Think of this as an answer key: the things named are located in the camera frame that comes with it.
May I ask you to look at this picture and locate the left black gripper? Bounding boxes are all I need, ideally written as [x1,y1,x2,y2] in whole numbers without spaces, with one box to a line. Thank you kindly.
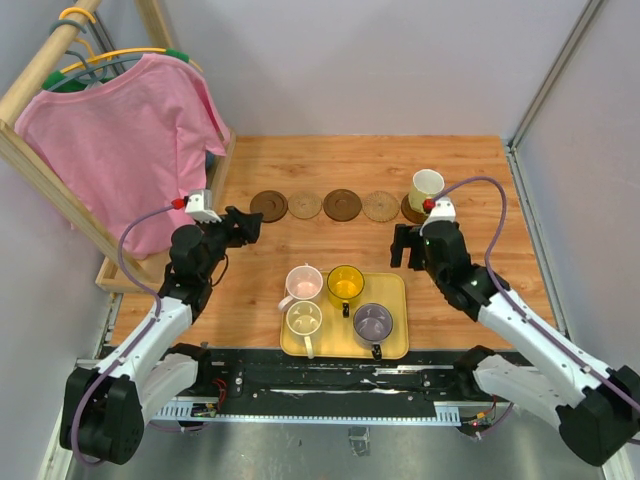
[194,205,263,280]

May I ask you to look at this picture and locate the brown wooden coaster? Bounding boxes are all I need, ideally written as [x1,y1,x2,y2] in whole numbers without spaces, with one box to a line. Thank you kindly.
[323,189,362,222]
[401,194,428,224]
[250,190,288,223]

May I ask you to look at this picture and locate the woven rattan coaster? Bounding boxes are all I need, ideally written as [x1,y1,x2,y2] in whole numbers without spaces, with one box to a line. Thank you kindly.
[288,191,322,220]
[362,191,400,223]

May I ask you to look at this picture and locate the white green mug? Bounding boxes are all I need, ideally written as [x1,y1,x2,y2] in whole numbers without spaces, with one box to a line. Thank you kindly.
[408,169,445,214]

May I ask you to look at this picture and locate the purple mug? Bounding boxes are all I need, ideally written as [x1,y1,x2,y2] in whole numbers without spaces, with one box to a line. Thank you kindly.
[353,303,394,361]

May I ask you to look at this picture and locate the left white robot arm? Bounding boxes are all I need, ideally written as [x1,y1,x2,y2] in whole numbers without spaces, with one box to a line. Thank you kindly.
[59,207,263,467]

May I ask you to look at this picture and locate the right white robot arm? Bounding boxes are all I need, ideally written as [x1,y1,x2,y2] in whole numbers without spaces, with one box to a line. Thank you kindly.
[390,220,639,467]

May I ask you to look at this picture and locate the yellow transparent mug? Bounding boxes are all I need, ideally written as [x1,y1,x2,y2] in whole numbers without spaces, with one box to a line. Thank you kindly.
[326,265,365,318]

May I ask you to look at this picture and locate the pink mug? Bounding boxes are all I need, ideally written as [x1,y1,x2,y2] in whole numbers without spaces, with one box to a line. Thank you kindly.
[278,264,324,312]

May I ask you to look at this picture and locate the cream mug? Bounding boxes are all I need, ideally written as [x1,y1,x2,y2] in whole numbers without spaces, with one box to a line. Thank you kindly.
[285,300,323,359]

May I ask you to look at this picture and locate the wooden clothes rack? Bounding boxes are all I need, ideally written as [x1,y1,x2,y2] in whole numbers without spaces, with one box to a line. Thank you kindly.
[1,1,234,284]

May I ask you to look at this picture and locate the pink t-shirt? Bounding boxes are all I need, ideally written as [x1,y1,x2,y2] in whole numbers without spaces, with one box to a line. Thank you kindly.
[15,54,230,259]

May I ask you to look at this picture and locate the grey clothes hanger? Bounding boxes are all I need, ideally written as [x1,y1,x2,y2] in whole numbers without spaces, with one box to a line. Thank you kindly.
[41,50,141,93]

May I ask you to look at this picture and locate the green garment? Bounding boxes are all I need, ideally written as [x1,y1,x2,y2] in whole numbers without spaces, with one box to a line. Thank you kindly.
[41,48,201,92]

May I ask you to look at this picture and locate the yellow clothes hanger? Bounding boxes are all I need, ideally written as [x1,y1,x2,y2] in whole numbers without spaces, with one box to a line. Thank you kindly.
[58,5,204,76]

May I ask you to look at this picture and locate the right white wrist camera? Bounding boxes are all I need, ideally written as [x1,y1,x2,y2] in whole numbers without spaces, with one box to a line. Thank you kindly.
[420,196,456,235]

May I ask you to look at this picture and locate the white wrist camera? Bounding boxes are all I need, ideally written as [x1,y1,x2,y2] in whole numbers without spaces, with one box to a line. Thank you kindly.
[420,196,456,235]
[185,189,222,224]

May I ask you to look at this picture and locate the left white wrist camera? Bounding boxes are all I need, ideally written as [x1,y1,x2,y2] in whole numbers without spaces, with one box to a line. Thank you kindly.
[185,189,222,224]

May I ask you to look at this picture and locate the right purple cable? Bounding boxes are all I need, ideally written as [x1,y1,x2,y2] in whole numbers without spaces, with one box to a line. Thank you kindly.
[422,176,640,446]

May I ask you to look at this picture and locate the purple cable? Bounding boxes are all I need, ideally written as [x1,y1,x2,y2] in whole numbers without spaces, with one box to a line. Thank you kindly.
[69,198,187,466]
[422,176,640,446]

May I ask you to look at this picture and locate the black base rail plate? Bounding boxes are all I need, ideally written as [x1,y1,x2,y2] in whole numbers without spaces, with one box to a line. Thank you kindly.
[94,344,546,421]

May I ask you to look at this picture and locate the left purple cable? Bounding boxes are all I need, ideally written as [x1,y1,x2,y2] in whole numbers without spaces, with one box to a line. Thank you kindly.
[69,198,187,466]

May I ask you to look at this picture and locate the aluminium frame post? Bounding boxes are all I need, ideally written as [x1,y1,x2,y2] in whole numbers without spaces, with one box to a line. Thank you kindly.
[509,0,609,151]

